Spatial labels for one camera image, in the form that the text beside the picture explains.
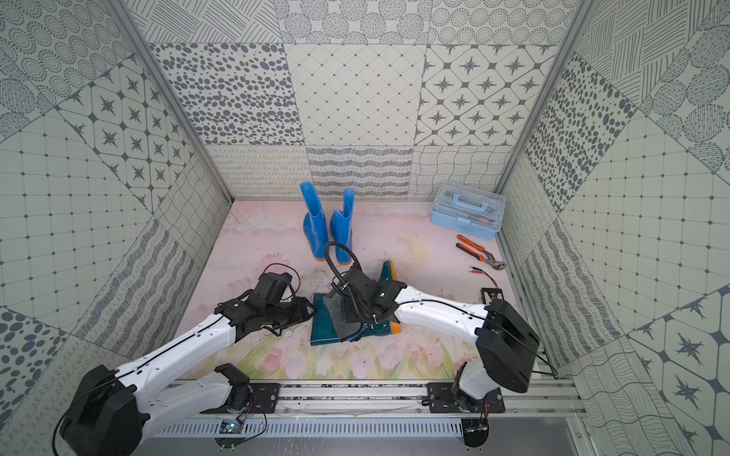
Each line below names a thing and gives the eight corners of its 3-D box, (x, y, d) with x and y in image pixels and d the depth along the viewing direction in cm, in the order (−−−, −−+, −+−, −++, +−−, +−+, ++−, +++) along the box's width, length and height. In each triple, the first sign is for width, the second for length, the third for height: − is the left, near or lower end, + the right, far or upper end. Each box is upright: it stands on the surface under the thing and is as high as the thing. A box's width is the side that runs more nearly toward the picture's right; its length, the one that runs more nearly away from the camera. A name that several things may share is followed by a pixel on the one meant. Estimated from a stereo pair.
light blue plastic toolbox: (435, 239, 110) (440, 220, 101) (428, 200, 124) (432, 180, 115) (509, 239, 110) (521, 220, 101) (494, 200, 124) (503, 180, 115)
